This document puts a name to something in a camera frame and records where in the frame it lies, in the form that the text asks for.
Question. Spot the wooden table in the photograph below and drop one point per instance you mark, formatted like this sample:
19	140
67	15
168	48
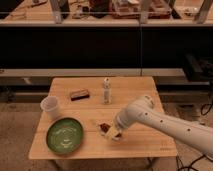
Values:
137	142

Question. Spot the translucent plastic cup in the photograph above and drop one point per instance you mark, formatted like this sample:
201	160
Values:
51	107

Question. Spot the long shelf bench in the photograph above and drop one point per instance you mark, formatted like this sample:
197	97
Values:
106	47

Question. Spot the brown chocolate bar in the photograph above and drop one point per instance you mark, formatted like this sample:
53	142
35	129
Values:
80	94

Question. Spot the clear shaker bottle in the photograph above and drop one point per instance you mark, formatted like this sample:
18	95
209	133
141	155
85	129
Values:
106	91

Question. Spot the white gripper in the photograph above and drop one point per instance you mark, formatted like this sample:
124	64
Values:
121	122

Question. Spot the brown snack on white tray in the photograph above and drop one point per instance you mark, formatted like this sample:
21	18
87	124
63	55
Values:
104	127

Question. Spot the green ceramic bowl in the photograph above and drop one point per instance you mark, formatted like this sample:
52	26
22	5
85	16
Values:
64	136

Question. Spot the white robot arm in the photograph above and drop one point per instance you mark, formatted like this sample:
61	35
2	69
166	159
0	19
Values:
141	110

